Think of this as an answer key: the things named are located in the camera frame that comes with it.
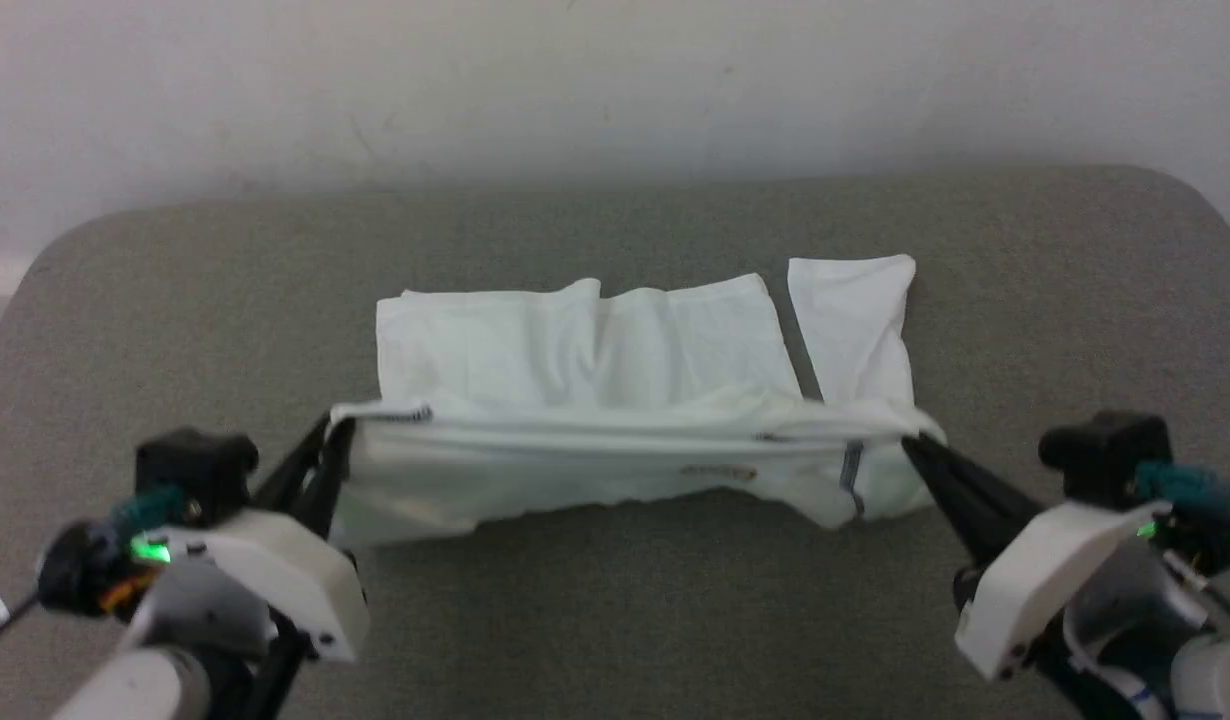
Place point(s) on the white t-shirt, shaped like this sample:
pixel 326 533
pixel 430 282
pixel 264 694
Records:
pixel 595 400

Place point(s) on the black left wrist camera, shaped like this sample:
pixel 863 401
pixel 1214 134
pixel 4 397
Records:
pixel 195 465

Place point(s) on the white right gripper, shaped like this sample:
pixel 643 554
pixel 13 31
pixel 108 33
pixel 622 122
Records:
pixel 1045 580

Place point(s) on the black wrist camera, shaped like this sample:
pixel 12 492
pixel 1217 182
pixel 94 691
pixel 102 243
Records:
pixel 195 465
pixel 1105 455

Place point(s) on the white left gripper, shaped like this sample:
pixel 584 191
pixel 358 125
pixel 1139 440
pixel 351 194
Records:
pixel 285 580

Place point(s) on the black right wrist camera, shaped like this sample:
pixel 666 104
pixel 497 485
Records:
pixel 1105 455

